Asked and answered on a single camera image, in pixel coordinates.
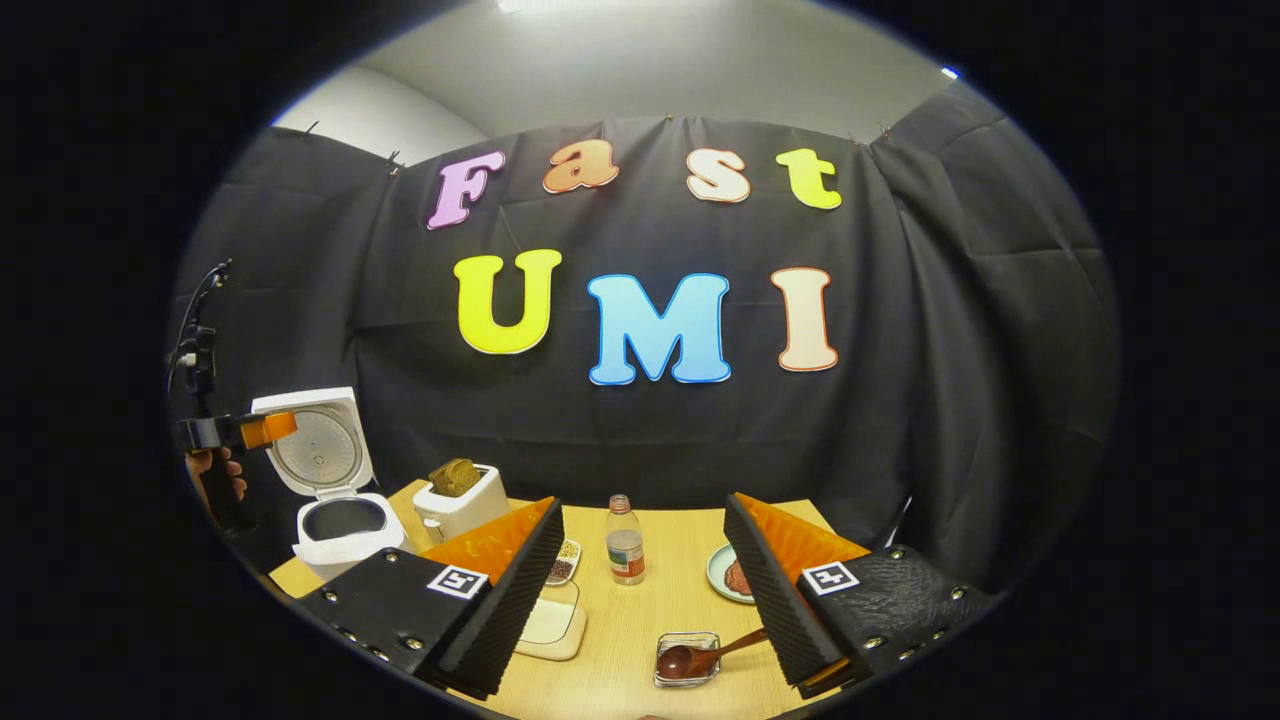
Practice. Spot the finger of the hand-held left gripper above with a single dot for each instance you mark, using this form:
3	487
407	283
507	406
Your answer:
267	430

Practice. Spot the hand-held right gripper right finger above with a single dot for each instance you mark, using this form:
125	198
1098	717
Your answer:
775	605

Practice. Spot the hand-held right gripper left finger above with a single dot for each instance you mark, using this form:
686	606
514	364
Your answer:
510	600

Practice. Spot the white rice cooker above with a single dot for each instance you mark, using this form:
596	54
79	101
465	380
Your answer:
320	450

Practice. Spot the dark wooden spoon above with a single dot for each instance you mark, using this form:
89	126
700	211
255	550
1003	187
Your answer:
680	662

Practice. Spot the brown meat piece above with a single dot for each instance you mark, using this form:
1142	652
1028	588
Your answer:
738	580

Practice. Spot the white divided grain dish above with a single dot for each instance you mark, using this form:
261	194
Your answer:
565	565

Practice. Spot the pale green plate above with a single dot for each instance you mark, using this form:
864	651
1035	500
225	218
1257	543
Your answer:
716	575

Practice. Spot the white toaster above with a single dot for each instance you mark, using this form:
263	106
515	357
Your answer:
470	512

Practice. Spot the clear plastic water bottle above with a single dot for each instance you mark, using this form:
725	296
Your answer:
625	550

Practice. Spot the brown bread slice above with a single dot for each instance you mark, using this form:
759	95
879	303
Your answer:
455	478

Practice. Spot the large ceiling light panel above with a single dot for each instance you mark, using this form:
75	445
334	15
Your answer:
525	5

